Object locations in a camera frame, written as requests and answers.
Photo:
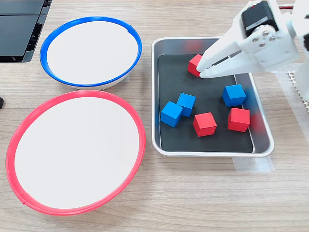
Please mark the small red cube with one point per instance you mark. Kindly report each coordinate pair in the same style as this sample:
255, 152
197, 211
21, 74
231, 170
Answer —
193, 66
204, 124
238, 120

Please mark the small blue cube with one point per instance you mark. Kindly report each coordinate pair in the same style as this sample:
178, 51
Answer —
171, 114
233, 95
187, 102

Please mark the black tray mat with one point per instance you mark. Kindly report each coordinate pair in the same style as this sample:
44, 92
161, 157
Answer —
176, 77

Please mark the steel tray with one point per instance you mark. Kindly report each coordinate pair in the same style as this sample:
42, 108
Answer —
263, 135

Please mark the clear tape strip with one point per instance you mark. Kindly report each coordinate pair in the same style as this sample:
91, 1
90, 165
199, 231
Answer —
253, 165

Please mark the blue-rimmed white plate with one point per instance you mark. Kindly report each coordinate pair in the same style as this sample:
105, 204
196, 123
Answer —
91, 53

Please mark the red-rimmed white plate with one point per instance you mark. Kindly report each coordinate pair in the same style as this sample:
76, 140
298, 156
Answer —
74, 152

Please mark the black flat device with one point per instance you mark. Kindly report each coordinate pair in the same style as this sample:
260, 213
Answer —
17, 31

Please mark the small black object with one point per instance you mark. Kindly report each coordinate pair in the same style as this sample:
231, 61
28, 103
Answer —
1, 102

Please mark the pale perforated base plate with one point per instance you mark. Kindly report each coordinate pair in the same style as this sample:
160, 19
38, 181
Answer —
293, 77

